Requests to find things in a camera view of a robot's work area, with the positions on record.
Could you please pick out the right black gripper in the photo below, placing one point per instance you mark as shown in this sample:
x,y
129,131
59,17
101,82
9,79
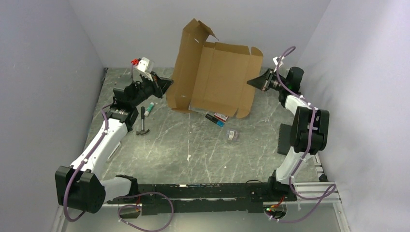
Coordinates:
x,y
263,82

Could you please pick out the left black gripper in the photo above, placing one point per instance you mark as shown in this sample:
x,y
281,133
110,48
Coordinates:
x,y
161,84

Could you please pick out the brown cardboard box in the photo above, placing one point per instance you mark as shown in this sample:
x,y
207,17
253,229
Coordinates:
x,y
213,76

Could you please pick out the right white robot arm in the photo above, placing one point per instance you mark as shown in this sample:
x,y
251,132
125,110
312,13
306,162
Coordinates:
x,y
306,136

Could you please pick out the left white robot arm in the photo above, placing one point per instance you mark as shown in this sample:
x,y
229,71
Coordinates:
x,y
78,185

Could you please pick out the small red white box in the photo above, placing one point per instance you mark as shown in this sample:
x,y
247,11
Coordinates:
x,y
221,117

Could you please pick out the green white glue stick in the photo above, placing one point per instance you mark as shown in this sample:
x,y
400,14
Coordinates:
x,y
149,109

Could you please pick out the black blue marker pen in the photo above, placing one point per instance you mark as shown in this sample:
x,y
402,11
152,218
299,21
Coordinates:
x,y
215,120

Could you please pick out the right black rectangular pad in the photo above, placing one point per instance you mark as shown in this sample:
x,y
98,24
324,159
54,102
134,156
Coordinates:
x,y
284,139

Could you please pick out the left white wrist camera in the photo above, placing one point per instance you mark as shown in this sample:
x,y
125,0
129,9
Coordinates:
x,y
144,67

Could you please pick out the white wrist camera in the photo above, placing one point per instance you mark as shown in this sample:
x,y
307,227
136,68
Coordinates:
x,y
278,62
144,67

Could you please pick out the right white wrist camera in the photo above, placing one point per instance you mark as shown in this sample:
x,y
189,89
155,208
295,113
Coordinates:
x,y
278,62

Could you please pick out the black handled claw hammer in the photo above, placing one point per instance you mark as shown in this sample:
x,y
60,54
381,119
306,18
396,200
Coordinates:
x,y
143,130

